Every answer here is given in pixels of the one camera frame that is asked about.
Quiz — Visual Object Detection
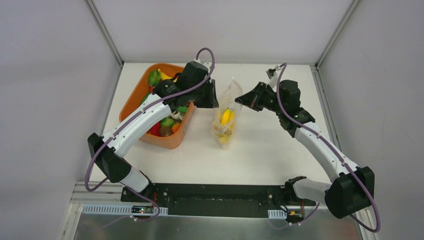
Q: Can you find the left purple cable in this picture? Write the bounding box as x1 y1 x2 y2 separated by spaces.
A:
84 47 216 193

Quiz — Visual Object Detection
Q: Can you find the single yellow banana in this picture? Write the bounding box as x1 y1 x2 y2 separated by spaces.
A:
157 68 178 83

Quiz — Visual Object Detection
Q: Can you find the red toy pepper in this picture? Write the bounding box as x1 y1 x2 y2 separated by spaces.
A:
147 121 161 137

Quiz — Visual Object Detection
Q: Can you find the orange plastic bin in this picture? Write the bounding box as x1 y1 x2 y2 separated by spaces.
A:
119 63 197 150

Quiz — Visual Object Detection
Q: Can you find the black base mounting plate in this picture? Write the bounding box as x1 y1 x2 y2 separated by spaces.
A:
141 183 316 219

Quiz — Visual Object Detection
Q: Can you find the clear zip top bag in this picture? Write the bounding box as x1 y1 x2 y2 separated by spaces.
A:
210 77 243 148

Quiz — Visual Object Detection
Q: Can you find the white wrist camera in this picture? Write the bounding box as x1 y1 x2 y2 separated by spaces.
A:
266 66 281 89
194 59 212 71

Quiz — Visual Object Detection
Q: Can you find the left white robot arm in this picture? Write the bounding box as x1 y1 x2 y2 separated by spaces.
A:
85 60 219 203

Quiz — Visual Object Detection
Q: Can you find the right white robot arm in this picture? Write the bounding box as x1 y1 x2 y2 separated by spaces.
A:
234 80 376 219

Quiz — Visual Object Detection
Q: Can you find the white toy mushroom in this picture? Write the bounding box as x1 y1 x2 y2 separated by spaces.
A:
169 110 185 121

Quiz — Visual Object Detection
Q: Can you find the yellow banana bunch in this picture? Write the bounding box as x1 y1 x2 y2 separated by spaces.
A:
216 108 235 144

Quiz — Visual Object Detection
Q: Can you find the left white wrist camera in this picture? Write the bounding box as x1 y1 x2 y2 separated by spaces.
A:
194 59 212 71

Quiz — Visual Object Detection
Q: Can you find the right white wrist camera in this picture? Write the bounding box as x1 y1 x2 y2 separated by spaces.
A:
266 66 281 89

